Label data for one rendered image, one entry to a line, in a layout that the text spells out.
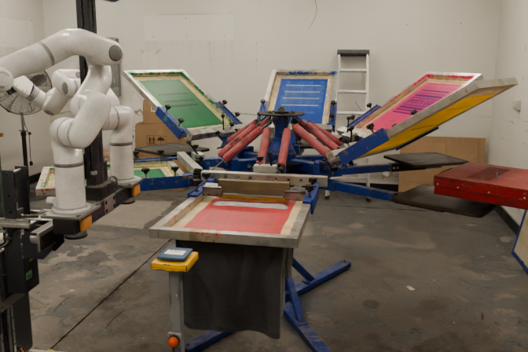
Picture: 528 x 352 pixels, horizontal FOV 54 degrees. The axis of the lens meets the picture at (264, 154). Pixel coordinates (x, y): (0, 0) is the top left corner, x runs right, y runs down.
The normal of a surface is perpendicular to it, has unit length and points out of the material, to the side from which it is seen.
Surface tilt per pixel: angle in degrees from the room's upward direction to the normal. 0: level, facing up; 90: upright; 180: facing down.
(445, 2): 90
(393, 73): 90
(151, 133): 90
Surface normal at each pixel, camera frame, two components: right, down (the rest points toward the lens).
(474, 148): -0.19, 0.04
